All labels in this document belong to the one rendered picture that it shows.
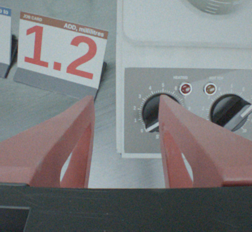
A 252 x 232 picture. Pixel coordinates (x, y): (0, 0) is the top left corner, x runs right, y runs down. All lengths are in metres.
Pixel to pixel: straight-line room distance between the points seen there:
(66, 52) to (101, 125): 0.08
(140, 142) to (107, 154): 0.05
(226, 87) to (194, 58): 0.03
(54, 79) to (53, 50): 0.03
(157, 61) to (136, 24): 0.03
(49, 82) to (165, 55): 0.13
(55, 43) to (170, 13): 0.12
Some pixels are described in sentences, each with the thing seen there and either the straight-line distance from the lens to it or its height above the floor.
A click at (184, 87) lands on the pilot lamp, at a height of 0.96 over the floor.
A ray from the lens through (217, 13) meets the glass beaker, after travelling 0.20.
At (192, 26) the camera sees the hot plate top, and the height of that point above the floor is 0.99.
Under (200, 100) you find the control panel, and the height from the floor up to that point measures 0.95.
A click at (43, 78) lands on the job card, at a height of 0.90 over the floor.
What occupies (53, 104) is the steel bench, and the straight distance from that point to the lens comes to 0.27.
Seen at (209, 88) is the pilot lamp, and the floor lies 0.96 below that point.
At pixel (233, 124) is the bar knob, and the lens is 0.21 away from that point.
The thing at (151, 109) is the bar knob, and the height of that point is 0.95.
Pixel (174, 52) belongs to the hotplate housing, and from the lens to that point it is 0.21.
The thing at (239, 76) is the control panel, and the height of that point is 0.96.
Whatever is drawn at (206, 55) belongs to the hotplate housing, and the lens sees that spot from 0.22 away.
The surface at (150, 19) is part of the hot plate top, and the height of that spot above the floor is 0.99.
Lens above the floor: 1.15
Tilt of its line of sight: 75 degrees down
